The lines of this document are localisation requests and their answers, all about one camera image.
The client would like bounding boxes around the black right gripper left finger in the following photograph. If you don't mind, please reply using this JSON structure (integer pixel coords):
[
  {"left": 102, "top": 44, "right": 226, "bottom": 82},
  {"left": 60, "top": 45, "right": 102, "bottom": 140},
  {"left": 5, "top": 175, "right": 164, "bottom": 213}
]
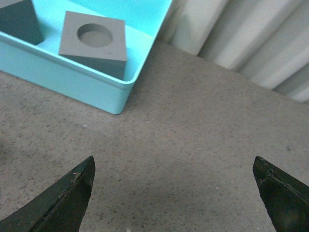
[{"left": 0, "top": 156, "right": 96, "bottom": 232}]

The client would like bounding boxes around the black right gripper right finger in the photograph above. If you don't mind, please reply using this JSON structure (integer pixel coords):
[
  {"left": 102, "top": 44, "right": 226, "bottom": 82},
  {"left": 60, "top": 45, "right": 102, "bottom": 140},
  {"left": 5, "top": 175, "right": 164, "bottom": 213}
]
[{"left": 253, "top": 156, "right": 309, "bottom": 232}]

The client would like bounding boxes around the gray block with round hole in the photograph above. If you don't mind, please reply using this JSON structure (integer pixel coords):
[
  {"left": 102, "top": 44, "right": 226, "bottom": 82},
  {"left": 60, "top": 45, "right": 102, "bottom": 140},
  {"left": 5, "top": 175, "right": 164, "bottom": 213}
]
[{"left": 58, "top": 11, "right": 127, "bottom": 80}]

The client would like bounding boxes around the gray block with square hole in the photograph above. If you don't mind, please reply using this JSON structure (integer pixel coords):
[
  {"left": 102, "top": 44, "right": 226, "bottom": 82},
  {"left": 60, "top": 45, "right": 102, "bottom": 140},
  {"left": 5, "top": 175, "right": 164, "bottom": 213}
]
[{"left": 0, "top": 0, "right": 44, "bottom": 45}]

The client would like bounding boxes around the blue plastic box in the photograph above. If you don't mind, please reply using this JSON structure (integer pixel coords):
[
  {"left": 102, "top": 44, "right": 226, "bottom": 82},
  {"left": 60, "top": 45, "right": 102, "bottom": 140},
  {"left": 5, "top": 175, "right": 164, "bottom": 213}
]
[{"left": 0, "top": 0, "right": 171, "bottom": 115}]

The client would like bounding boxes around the white curtain backdrop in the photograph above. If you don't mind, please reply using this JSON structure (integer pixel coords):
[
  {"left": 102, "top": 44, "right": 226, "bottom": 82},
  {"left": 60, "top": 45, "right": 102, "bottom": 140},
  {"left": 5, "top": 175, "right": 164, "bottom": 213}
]
[{"left": 158, "top": 0, "right": 309, "bottom": 103}]

